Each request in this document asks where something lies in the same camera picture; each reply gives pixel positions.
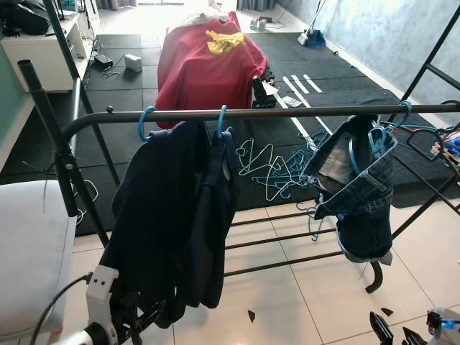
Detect pale wire hanger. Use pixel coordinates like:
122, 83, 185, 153
237, 139, 277, 180

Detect small black box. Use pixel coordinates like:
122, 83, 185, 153
93, 54, 114, 70

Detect black metal clothes rack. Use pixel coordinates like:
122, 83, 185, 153
18, 0, 460, 294

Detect dark navy jacket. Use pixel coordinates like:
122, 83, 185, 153
101, 121, 216, 328

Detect small white box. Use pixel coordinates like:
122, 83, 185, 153
124, 54, 142, 73

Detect small black machine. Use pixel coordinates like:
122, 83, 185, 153
252, 75, 277, 109

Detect dark navy shirt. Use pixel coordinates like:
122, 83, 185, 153
176, 128, 242, 310

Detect black bag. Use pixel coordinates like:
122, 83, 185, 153
0, 6, 51, 37

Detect red cloth cover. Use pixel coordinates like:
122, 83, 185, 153
155, 11, 268, 130

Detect black foam floor mat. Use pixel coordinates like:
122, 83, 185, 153
0, 32, 460, 238

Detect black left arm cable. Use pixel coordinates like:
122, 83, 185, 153
29, 273, 94, 345

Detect blue white mop base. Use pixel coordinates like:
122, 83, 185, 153
298, 27, 328, 47

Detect yellow cloth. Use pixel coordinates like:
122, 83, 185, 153
206, 30, 245, 55

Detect white TV cabinet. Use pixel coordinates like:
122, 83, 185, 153
0, 14, 91, 93

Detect light grey sofa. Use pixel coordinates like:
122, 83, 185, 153
0, 180, 78, 342

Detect blue denim shorts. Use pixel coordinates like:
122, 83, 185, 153
302, 115, 397, 265

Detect blue plastic clothes hanger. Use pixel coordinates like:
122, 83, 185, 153
215, 105, 235, 142
349, 101, 413, 177
138, 106, 158, 143

